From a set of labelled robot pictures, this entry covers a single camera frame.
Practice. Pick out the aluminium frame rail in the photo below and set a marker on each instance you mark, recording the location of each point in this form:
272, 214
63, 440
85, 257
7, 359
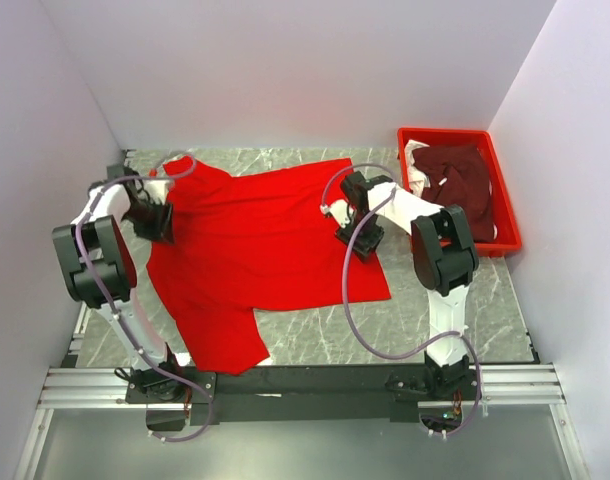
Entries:
99, 388

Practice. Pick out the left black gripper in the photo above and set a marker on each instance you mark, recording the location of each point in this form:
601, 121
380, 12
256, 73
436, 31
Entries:
155, 226

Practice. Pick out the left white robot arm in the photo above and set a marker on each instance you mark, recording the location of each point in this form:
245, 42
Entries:
99, 271

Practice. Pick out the white pink t shirt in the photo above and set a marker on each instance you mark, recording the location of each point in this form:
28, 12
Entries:
418, 180

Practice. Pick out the dark maroon t shirt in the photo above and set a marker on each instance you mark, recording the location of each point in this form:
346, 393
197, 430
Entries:
458, 175

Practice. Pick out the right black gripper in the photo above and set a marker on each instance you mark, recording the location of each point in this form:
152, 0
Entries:
360, 240

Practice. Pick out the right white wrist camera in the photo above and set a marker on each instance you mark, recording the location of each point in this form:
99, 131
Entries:
340, 210

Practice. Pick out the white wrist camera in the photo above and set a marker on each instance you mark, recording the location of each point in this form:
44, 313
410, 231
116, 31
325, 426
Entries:
340, 210
157, 189

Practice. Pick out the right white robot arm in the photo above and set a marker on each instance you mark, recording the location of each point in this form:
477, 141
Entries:
444, 261

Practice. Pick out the red plastic bin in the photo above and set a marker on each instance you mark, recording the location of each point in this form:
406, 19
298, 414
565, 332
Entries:
508, 239

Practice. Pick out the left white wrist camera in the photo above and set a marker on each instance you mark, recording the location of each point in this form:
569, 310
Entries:
157, 189

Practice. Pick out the red t shirt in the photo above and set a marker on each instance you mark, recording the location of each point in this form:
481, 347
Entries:
249, 243

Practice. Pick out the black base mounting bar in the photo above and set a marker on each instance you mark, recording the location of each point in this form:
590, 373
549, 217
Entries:
294, 393

